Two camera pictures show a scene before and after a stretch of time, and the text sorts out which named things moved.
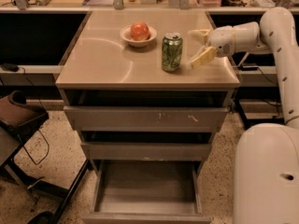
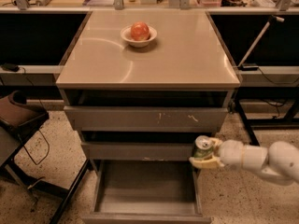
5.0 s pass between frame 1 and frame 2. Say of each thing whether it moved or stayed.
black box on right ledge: stayed
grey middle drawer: stayed
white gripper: moved
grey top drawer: stayed
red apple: stayed
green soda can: moved
